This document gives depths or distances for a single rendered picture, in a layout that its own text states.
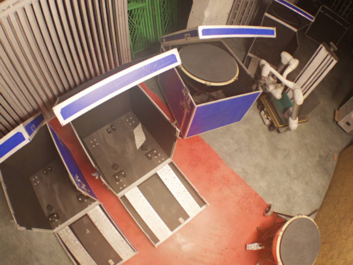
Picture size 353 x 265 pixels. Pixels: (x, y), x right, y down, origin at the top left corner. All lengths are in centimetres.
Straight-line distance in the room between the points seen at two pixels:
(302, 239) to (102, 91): 241
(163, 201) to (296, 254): 180
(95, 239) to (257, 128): 311
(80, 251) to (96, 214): 56
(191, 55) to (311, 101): 211
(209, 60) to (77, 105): 199
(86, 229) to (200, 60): 271
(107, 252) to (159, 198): 102
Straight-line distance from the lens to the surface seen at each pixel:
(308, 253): 255
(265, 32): 230
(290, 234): 233
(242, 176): 301
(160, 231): 256
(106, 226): 254
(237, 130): 332
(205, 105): 218
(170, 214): 260
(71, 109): 113
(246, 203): 295
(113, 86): 116
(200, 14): 309
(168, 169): 256
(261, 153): 333
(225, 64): 272
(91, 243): 270
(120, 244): 258
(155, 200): 260
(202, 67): 253
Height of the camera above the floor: 260
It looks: 60 degrees down
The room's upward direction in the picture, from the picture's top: 15 degrees clockwise
